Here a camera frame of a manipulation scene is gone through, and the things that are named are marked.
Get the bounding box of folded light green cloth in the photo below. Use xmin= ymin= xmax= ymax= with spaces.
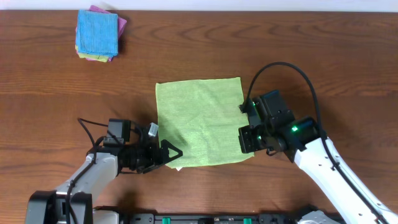
xmin=75 ymin=45 xmax=111 ymax=62

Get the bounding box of folded blue cloth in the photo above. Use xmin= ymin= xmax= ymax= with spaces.
xmin=75 ymin=9 xmax=119 ymax=58

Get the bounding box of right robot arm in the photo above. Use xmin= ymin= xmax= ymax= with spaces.
xmin=238 ymin=96 xmax=397 ymax=223

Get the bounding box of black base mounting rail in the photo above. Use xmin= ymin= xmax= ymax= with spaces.
xmin=93 ymin=205 xmax=318 ymax=224

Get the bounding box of green microfiber cloth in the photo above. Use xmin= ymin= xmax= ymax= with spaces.
xmin=155 ymin=77 xmax=254 ymax=170

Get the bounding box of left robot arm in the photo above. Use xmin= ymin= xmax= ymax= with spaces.
xmin=25 ymin=119 xmax=183 ymax=223

